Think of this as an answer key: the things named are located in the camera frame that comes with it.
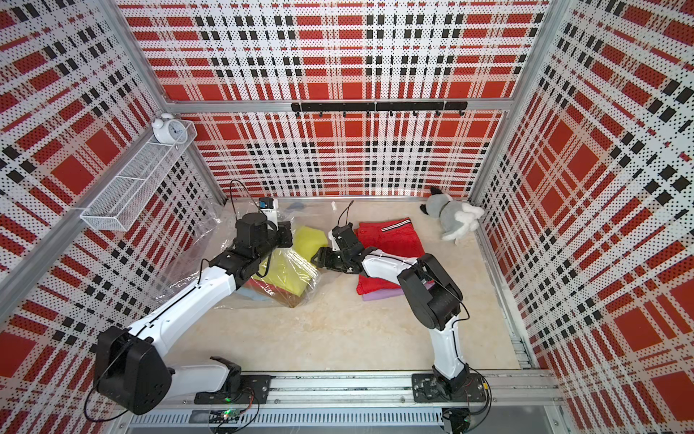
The white wire wall shelf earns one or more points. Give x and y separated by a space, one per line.
120 202

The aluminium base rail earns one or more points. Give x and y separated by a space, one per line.
505 401

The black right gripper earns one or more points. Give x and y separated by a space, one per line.
323 259

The clear plastic vacuum bag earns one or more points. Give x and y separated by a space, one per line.
215 232

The lime green trousers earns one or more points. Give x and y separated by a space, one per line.
290 268

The black wall hook rail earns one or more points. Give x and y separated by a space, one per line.
379 106

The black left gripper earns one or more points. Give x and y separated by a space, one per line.
284 229

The white alarm clock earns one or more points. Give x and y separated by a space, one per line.
168 130

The light blue folded garment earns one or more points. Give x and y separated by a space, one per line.
253 295

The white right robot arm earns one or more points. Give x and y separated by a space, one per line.
434 298

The purple trousers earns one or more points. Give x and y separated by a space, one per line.
372 289

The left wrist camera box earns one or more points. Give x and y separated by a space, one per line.
269 206

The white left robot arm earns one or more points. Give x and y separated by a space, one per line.
130 368

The grey white plush toy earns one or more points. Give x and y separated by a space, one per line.
456 218

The red trousers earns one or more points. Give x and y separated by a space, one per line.
275 293
397 238

